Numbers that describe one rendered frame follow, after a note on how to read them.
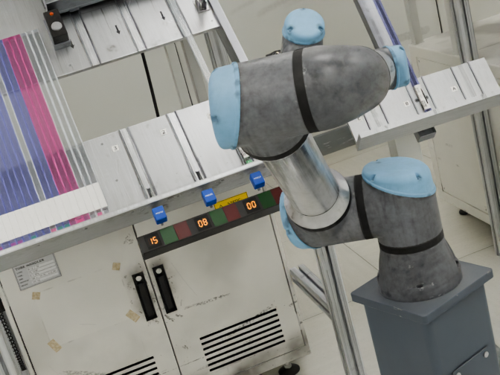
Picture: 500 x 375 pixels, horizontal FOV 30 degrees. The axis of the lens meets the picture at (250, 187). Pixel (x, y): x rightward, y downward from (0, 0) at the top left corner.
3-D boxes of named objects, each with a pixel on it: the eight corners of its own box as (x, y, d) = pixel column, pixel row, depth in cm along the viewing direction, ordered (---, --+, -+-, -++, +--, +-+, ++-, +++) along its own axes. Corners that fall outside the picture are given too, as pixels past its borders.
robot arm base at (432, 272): (479, 270, 167) (470, 221, 164) (423, 309, 159) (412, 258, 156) (417, 255, 179) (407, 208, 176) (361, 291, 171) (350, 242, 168)
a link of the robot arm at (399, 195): (444, 241, 159) (429, 168, 154) (367, 254, 162) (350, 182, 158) (443, 213, 170) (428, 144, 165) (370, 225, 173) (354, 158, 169)
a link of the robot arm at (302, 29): (284, 42, 165) (281, 4, 169) (280, 77, 174) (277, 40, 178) (329, 42, 165) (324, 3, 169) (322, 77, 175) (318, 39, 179)
